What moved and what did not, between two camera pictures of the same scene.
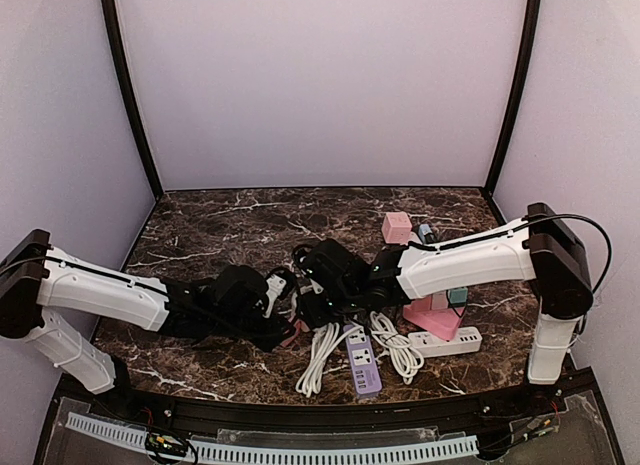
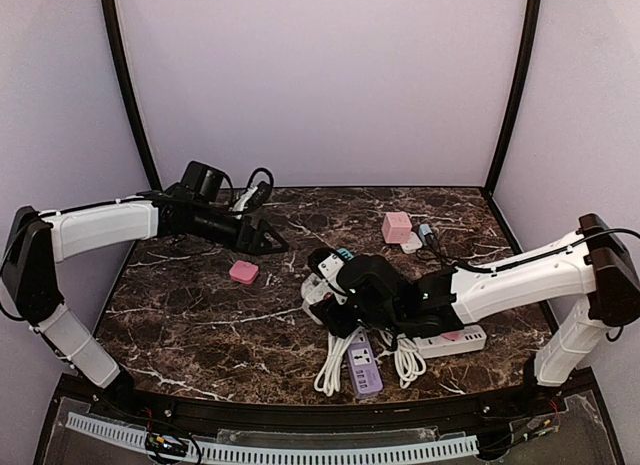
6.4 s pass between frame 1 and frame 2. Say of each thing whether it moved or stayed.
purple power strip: stayed
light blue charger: stayed
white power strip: stayed
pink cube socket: stayed
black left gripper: moved
